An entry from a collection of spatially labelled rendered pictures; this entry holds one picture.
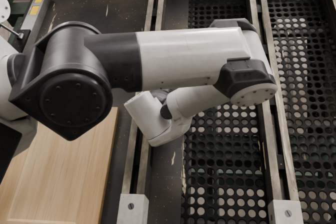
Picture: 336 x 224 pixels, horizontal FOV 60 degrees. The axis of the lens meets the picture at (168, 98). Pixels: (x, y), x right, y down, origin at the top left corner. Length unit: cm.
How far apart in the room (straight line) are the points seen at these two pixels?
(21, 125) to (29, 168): 49
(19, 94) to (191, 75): 23
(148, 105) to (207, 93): 15
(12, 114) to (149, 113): 29
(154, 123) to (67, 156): 37
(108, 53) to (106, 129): 53
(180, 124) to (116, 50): 26
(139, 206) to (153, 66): 44
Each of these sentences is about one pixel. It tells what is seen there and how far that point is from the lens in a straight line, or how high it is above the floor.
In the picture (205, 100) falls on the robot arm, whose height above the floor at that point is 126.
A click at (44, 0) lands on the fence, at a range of 138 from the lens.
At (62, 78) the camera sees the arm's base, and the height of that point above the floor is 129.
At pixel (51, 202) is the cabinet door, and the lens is 91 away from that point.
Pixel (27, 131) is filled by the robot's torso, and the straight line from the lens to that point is 51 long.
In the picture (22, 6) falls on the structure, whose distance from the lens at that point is 154.
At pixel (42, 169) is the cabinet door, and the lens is 95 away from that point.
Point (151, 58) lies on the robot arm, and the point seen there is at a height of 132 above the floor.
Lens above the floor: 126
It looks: level
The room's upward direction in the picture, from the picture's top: straight up
